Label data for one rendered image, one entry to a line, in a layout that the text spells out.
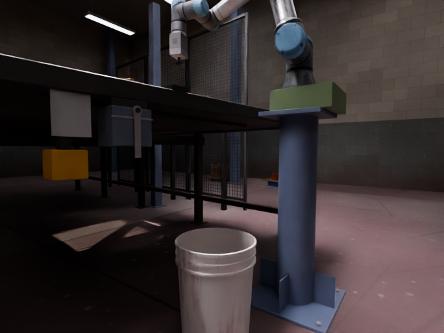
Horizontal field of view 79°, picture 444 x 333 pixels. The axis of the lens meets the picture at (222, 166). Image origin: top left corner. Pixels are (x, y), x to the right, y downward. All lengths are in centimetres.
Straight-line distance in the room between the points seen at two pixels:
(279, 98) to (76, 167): 83
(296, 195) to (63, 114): 91
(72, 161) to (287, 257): 94
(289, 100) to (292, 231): 57
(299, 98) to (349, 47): 509
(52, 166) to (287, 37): 91
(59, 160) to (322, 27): 612
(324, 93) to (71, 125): 89
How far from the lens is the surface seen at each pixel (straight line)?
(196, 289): 97
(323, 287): 138
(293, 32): 117
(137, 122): 88
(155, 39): 356
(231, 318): 103
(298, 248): 128
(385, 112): 587
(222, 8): 155
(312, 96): 117
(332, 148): 597
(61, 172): 80
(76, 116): 84
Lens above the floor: 70
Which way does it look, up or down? 4 degrees down
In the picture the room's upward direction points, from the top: straight up
